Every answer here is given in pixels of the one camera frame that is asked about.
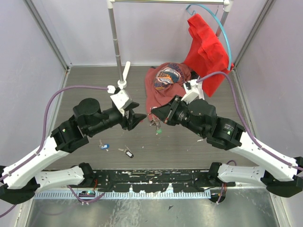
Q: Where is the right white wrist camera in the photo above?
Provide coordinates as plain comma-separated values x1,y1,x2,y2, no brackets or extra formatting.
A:
181,79,205,104

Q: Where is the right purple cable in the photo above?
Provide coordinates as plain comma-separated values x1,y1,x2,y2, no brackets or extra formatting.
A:
196,71,303,172

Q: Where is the blue clothes hanger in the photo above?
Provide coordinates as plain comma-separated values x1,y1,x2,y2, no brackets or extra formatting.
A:
186,0,234,70

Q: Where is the purple cable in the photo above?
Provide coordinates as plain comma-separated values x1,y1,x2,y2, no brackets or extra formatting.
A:
196,71,303,172
0,85,109,218

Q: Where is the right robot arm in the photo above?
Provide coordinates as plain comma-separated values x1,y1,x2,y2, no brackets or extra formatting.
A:
151,96,303,198

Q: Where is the key with green tag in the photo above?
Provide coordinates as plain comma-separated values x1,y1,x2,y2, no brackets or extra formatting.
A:
156,127,162,135

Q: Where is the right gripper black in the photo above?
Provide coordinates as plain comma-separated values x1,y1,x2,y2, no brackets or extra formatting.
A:
151,94,205,137

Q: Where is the white cable duct strip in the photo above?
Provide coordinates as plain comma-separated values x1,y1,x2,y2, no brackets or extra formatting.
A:
34,190,211,200

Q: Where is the white clothes rack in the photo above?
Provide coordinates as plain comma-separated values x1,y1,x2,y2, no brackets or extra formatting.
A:
106,0,234,101

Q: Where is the bright red shirt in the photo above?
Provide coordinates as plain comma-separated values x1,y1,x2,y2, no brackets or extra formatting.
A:
183,13,235,97

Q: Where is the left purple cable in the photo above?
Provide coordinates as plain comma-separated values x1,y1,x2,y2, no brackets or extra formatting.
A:
0,85,109,218

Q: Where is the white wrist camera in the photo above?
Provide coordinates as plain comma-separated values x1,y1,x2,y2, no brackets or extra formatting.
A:
181,79,205,104
107,85,132,116

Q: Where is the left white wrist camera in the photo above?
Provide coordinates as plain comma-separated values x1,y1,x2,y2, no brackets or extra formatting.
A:
107,85,132,116

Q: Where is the large metal keyring with clips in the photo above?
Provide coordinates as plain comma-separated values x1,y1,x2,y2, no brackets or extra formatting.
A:
148,113,160,130

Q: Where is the key with blue tag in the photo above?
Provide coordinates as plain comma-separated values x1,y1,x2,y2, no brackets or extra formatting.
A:
99,140,110,152

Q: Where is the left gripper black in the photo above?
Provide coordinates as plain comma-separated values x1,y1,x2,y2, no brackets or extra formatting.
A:
89,102,148,137

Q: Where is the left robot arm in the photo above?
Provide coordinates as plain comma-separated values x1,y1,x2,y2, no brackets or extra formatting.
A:
0,98,146,205

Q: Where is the faded red t-shirt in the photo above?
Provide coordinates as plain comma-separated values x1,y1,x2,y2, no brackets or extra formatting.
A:
144,62,192,120

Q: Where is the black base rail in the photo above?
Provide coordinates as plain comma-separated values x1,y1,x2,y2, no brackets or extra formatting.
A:
71,169,234,193

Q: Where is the key with black tag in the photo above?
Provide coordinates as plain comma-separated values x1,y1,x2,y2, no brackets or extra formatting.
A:
118,146,134,158

